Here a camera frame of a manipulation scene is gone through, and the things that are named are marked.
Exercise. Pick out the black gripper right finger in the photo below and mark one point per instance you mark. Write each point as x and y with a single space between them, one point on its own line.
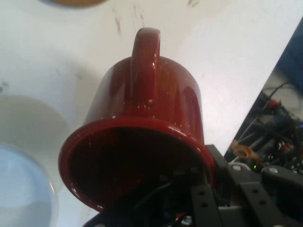
260 203

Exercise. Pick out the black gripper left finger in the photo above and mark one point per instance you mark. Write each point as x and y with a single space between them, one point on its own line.
203 203

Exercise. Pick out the red speckled enamel mug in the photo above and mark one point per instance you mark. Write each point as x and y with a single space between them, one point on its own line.
142 106

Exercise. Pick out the white bowl with blue inside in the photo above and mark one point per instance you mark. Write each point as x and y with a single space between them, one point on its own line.
23 189

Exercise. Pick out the brown wooden mug tree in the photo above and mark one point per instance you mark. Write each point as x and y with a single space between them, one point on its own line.
71 2

